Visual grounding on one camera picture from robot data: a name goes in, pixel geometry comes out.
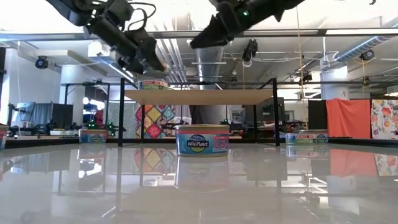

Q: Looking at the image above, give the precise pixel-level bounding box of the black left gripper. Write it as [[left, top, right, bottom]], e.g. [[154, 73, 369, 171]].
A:
[[83, 17, 167, 75]]

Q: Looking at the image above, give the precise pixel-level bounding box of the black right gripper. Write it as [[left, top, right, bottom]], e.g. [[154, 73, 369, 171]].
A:
[[189, 0, 271, 49]]

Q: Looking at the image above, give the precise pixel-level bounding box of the colourful patchwork quilt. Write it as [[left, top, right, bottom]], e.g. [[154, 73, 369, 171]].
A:
[[134, 104, 177, 139]]

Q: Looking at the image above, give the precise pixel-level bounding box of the red object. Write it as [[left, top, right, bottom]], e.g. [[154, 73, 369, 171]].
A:
[[94, 109, 104, 127]]

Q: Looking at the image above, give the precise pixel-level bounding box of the grey curtain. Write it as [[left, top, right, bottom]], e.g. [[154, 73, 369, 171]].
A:
[[29, 102, 75, 128]]

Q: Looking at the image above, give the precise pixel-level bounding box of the black panel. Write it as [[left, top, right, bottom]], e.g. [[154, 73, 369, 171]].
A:
[[307, 99, 327, 139]]

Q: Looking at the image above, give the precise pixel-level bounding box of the orange cloth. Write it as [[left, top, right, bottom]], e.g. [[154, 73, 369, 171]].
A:
[[325, 98, 372, 140]]

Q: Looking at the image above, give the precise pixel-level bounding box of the floral cloth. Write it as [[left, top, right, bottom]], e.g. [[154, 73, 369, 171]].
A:
[[371, 98, 398, 140]]

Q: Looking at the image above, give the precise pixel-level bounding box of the silver ventilation duct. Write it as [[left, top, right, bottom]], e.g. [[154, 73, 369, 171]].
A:
[[189, 45, 228, 125]]

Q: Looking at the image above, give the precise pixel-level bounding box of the black ceiling camera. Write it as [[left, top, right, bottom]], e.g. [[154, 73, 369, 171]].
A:
[[241, 39, 259, 68], [359, 49, 376, 62], [298, 68, 313, 86], [34, 55, 50, 70]]

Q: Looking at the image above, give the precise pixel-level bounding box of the wooden shelf black frame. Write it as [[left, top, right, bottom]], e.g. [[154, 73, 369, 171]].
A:
[[117, 77, 280, 147]]

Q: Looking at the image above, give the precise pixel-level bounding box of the black rig frame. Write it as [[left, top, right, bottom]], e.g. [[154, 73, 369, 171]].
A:
[[60, 80, 111, 131]]

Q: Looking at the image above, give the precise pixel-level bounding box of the yellow hanging cord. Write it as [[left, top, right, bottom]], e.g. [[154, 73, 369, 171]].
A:
[[295, 6, 309, 131]]

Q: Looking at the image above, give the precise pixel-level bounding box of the black metal table frame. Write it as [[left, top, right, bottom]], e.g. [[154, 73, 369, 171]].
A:
[[0, 136, 398, 149]]

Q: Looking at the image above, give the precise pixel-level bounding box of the striped flexible duct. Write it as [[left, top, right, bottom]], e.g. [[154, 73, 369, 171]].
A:
[[334, 34, 398, 63]]

